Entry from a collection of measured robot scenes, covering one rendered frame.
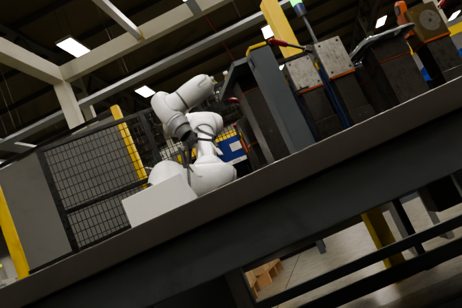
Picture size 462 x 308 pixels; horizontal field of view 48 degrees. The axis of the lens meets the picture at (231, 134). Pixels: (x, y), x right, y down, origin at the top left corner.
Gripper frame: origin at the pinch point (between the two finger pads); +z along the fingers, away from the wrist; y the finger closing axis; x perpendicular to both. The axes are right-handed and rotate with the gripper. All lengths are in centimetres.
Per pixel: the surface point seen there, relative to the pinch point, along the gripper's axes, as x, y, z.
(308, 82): 18, -56, 14
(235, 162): -69, 14, -18
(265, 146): 19.2, -28.8, 19.0
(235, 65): 37, -44, -2
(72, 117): -287, 219, -296
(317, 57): 40, -65, 18
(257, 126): 21.1, -31.9, 12.4
